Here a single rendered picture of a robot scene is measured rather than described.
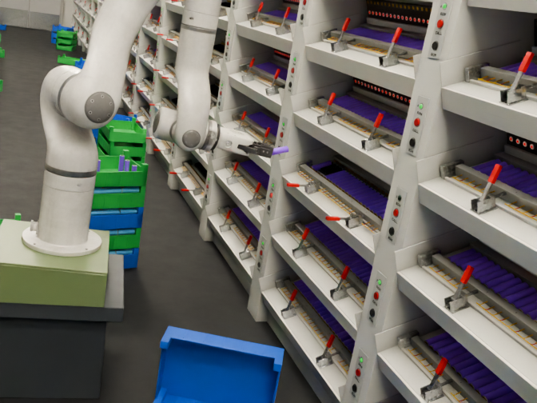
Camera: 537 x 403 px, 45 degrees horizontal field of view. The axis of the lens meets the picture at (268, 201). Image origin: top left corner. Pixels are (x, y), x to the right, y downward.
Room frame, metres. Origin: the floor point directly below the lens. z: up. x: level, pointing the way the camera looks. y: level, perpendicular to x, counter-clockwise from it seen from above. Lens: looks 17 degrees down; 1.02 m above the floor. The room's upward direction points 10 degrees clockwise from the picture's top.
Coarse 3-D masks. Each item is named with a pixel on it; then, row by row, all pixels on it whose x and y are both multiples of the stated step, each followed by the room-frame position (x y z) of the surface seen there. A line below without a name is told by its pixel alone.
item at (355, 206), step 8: (304, 168) 1.92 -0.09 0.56; (312, 176) 1.86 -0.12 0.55; (320, 176) 1.84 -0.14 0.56; (320, 184) 1.81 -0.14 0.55; (328, 184) 1.77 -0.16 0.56; (328, 192) 1.76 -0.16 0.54; (336, 192) 1.71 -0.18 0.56; (344, 200) 1.66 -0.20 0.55; (352, 200) 1.64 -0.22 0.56; (352, 208) 1.62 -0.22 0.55; (360, 208) 1.59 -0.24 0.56; (368, 216) 1.54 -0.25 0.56; (376, 224) 1.50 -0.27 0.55
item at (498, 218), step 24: (480, 144) 1.36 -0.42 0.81; (528, 144) 1.28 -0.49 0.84; (432, 168) 1.32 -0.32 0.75; (456, 168) 1.31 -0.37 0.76; (480, 168) 1.30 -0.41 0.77; (504, 168) 1.27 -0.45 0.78; (528, 168) 1.25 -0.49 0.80; (432, 192) 1.26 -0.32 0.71; (456, 192) 1.24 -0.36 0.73; (480, 192) 1.21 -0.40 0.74; (504, 192) 1.16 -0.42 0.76; (528, 192) 1.16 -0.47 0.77; (456, 216) 1.19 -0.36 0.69; (480, 216) 1.13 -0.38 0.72; (504, 216) 1.11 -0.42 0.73; (528, 216) 1.09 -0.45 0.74; (480, 240) 1.12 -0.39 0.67; (504, 240) 1.06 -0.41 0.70; (528, 240) 1.02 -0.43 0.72; (528, 264) 1.01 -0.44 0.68
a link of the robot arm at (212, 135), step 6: (210, 120) 1.71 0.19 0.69; (210, 126) 1.69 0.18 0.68; (216, 126) 1.70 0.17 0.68; (210, 132) 1.68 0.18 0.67; (216, 132) 1.69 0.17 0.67; (210, 138) 1.68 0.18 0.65; (216, 138) 1.70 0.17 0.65; (204, 144) 1.68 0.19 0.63; (210, 144) 1.69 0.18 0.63; (204, 150) 1.70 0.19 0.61
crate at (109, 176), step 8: (128, 152) 2.36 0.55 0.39; (104, 160) 2.32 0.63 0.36; (112, 160) 2.34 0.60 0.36; (104, 168) 2.32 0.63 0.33; (112, 168) 2.34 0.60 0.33; (144, 168) 2.21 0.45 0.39; (96, 176) 2.11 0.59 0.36; (104, 176) 2.12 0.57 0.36; (112, 176) 2.14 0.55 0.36; (120, 176) 2.16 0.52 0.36; (128, 176) 2.17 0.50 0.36; (136, 176) 2.19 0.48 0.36; (144, 176) 2.21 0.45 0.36; (96, 184) 2.11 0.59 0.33; (104, 184) 2.12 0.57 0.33; (112, 184) 2.14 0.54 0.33; (120, 184) 2.16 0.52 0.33; (128, 184) 2.18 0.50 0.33; (136, 184) 2.19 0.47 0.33; (144, 184) 2.21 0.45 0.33
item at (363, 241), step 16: (288, 160) 1.96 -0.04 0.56; (304, 160) 1.98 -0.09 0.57; (320, 160) 2.00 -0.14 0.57; (288, 176) 1.94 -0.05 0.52; (288, 192) 1.92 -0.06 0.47; (304, 192) 1.80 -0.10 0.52; (320, 192) 1.78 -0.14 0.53; (320, 208) 1.68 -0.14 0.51; (336, 208) 1.66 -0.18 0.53; (336, 224) 1.59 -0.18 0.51; (352, 240) 1.51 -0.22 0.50; (368, 240) 1.46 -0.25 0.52; (368, 256) 1.43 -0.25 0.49
